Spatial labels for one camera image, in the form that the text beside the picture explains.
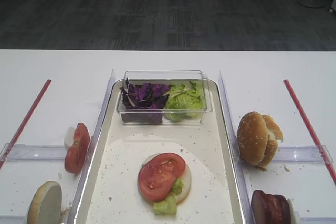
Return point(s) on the clear rail lower right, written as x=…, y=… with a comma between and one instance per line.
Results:
x=315, y=220

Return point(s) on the silver metal tray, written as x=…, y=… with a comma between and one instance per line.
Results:
x=213, y=197

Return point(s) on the right long clear divider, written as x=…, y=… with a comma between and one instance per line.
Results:
x=243, y=198

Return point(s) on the right red tape strip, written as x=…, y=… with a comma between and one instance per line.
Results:
x=311, y=131

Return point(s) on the lettuce piece on tray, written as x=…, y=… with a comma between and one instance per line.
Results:
x=169, y=204

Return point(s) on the bottom bun slice on tray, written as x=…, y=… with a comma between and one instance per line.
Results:
x=187, y=179

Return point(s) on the left red tape strip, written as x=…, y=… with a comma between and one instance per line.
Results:
x=24, y=121

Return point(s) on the stack of meat slices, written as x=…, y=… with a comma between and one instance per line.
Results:
x=268, y=208

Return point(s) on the clear plastic container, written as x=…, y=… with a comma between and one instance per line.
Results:
x=174, y=77

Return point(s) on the sesame bun top front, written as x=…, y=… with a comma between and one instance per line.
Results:
x=252, y=136

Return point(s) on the upright bun slice left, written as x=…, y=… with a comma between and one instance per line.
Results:
x=45, y=207

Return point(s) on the clear rail upper right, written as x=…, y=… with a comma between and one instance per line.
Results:
x=314, y=154

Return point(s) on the long clear divider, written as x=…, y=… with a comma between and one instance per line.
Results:
x=88, y=177
x=243, y=198

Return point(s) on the purple cabbage leaves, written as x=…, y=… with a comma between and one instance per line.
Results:
x=144, y=96

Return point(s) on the sesame bun top rear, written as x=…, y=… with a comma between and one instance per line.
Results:
x=274, y=134

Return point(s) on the red tape strip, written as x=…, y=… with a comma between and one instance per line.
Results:
x=311, y=131
x=24, y=121

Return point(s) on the upright tomato slice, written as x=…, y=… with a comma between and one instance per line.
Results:
x=76, y=154

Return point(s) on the left long clear divider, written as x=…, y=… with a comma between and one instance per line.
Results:
x=88, y=177

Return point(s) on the green lettuce in container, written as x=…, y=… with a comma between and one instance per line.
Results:
x=181, y=98

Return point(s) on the clear rail lower left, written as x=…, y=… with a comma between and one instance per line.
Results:
x=13, y=220

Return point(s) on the sesame bun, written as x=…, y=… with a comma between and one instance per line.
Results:
x=274, y=134
x=252, y=136

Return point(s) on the clear rail upper left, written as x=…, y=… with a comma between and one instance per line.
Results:
x=22, y=153

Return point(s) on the clear rail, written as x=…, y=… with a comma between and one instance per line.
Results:
x=13, y=220
x=22, y=153
x=314, y=154
x=315, y=220

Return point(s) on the tomato slice on tray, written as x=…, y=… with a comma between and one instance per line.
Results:
x=160, y=175

